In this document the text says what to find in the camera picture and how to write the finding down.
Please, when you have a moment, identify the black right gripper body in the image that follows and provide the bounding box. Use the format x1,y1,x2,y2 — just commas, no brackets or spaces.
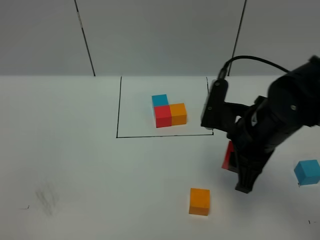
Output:
227,96,302,168

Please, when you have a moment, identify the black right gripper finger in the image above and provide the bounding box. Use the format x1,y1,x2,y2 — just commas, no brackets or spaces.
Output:
228,151,238,173
235,150,263,194

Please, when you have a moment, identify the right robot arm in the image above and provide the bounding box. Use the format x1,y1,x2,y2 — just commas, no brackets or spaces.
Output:
227,55,320,194

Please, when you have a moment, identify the orange template cube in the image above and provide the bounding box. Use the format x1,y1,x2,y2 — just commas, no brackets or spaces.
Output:
169,103,187,126

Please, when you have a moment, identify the red template cube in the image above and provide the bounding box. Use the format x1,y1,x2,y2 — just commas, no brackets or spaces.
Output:
153,105,172,128

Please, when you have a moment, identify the blue template cube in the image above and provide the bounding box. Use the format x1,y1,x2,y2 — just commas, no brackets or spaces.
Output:
151,94,169,108

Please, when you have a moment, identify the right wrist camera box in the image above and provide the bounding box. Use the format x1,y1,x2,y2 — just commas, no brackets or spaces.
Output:
201,79,250,133

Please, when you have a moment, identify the black right camera cable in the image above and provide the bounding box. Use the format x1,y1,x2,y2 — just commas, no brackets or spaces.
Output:
218,55,292,80

